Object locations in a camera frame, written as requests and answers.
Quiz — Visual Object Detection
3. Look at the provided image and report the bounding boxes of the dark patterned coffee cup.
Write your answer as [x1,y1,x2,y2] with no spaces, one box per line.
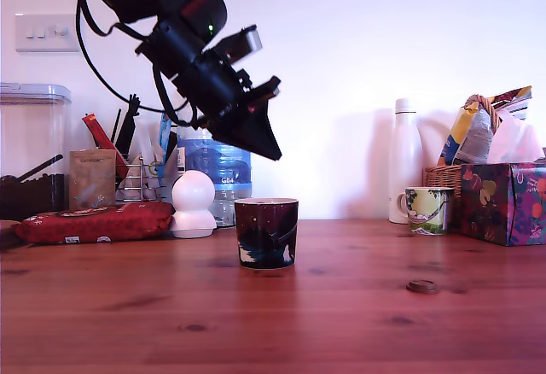
[233,196,299,270]

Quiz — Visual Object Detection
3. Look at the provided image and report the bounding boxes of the large clear water bottle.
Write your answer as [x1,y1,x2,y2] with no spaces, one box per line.
[176,85,253,228]

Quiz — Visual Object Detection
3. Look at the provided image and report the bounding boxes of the blue packaged kitchen tool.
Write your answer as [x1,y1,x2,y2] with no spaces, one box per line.
[158,112,174,178]

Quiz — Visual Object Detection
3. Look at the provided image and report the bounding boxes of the black flat kitchen tool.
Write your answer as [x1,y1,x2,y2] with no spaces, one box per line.
[164,130,179,170]

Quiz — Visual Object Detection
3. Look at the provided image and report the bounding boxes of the black slotted kitchen utensil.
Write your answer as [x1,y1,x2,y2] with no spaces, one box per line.
[117,93,142,157]

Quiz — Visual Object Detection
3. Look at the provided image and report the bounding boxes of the white plastic kitchen utensil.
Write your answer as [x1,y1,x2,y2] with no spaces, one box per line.
[135,124,163,187]

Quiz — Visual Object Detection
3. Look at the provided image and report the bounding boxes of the thin black stick utensil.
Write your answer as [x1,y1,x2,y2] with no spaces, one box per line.
[109,108,123,144]

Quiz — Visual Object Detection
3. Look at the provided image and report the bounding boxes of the red stick packet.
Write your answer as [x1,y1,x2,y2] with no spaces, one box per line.
[82,112,129,178]

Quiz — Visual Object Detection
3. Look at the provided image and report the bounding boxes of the brown cardboard box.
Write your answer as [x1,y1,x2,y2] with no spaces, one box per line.
[68,149,117,211]

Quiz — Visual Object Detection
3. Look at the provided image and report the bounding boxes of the white metal bottle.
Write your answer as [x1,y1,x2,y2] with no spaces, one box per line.
[386,98,424,225]

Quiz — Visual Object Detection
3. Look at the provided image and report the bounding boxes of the clear plastic lidded container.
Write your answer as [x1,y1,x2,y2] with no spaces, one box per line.
[0,82,73,221]

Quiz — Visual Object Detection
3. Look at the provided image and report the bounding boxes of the red printed food bag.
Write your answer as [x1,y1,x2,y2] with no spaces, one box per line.
[12,202,175,245]

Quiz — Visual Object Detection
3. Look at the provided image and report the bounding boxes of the green illustrated mug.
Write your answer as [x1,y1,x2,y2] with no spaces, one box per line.
[395,186,454,236]

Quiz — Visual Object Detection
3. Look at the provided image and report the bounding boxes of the yellow blue foil snack bag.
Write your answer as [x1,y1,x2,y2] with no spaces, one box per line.
[435,102,496,166]

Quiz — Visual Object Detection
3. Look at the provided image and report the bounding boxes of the flat brown round disc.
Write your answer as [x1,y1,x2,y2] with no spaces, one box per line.
[405,278,439,295]

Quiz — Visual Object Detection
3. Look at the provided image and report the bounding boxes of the floral purple tissue box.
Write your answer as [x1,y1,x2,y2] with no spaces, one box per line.
[447,161,546,247]

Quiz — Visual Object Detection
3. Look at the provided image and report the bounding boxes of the striped foil snack bag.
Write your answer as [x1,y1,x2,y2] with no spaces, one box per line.
[490,85,532,122]

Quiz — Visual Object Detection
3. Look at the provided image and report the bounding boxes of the thick black looping cable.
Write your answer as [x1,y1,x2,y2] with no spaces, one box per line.
[152,66,201,130]

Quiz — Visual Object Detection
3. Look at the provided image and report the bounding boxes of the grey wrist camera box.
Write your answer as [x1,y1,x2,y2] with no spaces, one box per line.
[204,24,264,66]

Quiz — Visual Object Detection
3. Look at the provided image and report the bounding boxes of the small white round camera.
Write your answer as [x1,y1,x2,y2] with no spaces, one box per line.
[170,169,217,239]

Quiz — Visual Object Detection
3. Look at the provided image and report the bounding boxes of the thin long black cable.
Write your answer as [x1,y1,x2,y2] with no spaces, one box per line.
[75,0,191,113]

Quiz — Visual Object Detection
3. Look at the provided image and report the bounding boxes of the short black cable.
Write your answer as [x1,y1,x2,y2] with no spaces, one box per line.
[83,4,146,40]

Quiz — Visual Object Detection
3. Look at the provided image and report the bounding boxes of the white light switch plate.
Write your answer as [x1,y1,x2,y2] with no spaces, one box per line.
[15,13,82,54]

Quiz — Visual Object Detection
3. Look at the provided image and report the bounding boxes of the black scoop handle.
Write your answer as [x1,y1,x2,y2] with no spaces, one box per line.
[16,155,63,183]

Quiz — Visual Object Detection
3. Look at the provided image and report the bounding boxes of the wicker basket with handle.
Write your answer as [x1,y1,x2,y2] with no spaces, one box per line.
[421,94,502,201]

